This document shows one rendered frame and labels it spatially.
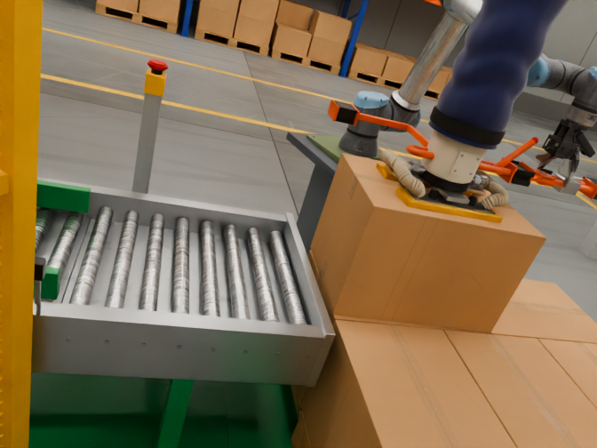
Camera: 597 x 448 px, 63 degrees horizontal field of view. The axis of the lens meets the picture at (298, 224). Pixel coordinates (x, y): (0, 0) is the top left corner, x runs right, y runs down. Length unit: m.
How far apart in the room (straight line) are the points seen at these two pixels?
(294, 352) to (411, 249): 0.47
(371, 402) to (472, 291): 0.56
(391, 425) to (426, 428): 0.10
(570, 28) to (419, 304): 10.94
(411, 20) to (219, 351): 9.60
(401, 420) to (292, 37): 7.74
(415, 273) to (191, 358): 0.72
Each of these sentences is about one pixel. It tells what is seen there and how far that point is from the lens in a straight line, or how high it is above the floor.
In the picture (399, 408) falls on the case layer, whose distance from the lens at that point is 1.41.
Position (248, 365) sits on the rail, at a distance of 1.44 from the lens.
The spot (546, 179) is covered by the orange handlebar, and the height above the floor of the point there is 1.08.
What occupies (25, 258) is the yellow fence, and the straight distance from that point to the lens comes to 1.13.
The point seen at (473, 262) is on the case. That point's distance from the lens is 1.65.
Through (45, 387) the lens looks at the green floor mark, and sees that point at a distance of 1.97.
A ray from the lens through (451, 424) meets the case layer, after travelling 1.46.
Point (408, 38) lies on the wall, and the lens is 10.62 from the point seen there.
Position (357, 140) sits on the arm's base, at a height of 0.85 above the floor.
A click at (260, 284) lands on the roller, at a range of 1.62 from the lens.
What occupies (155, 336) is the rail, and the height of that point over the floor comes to 0.55.
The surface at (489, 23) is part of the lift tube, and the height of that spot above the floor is 1.47.
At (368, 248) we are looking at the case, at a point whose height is 0.81.
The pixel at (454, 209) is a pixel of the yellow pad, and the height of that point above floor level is 0.96.
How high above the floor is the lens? 1.47
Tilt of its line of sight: 27 degrees down
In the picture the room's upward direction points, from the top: 18 degrees clockwise
